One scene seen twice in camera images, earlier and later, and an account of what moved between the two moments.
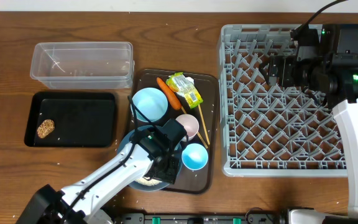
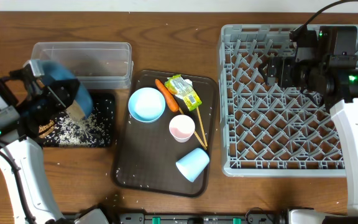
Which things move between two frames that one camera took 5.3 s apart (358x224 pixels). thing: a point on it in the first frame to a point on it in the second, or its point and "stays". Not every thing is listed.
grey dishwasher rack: [276, 131] stays
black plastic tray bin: [81, 119] stays
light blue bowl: [152, 102] stays
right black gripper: [288, 63] stays
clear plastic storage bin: [83, 65] stays
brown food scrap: [45, 127] stays
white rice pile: [143, 182] to [94, 131]
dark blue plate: [125, 140] to [55, 70]
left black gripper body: [170, 173] to [46, 106]
